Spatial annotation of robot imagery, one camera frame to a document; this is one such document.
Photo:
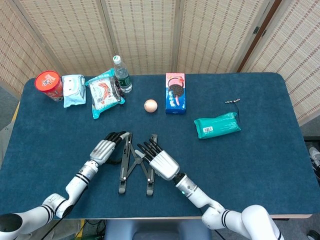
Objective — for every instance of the teal wet wipes pack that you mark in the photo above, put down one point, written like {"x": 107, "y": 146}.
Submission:
{"x": 217, "y": 125}

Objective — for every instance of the clear water bottle green label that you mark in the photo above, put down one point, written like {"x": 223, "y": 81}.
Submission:
{"x": 122, "y": 75}

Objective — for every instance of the black folding laptop stand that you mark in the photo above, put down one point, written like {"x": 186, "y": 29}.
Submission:
{"x": 123, "y": 172}

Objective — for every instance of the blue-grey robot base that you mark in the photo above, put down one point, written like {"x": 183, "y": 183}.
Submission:
{"x": 150, "y": 230}

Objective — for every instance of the grey sneaker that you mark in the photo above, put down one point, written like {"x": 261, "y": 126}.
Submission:
{"x": 315, "y": 155}

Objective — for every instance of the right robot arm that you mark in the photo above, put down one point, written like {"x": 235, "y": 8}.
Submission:
{"x": 200, "y": 197}

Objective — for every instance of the teal white shrimp snack bag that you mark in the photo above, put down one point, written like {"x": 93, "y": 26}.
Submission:
{"x": 103, "y": 95}

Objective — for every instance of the red instant noodle cup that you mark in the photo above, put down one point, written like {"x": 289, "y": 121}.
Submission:
{"x": 48, "y": 83}

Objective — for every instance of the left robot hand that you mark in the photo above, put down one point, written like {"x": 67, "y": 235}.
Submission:
{"x": 102, "y": 150}

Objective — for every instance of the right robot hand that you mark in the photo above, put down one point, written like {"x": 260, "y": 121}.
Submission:
{"x": 163, "y": 163}

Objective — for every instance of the blue felt table mat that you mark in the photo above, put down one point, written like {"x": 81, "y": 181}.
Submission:
{"x": 225, "y": 162}

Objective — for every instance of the light blue tissue pack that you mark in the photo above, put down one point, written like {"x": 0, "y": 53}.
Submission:
{"x": 73, "y": 91}

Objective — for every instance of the blue cookie box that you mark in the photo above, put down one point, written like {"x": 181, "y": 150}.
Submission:
{"x": 175, "y": 95}

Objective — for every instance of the bamboo folding screen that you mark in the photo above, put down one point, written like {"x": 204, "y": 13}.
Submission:
{"x": 140, "y": 30}

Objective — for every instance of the peach coloured ball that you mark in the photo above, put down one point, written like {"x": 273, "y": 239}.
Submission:
{"x": 151, "y": 105}

